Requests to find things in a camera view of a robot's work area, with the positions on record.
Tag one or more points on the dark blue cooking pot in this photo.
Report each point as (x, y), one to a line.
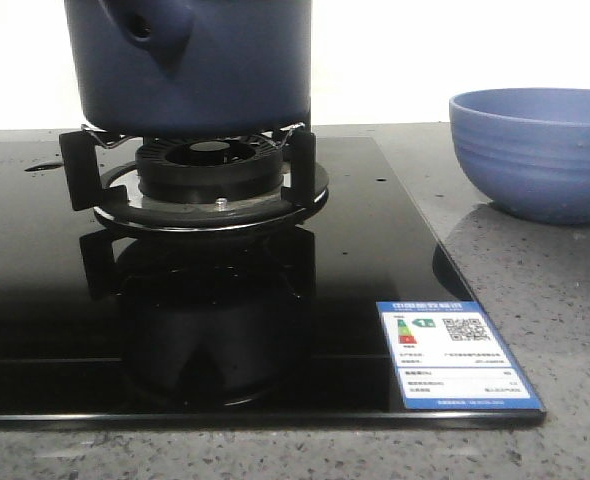
(190, 68)

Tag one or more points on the black round gas burner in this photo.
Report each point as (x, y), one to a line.
(202, 171)

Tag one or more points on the black pot support grate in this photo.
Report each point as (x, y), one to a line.
(117, 202)

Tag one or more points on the light blue ribbed bowl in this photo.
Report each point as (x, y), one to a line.
(527, 149)

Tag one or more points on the blue energy efficiency label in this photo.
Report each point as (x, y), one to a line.
(447, 355)

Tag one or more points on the black glass gas stove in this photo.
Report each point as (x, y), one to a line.
(281, 331)

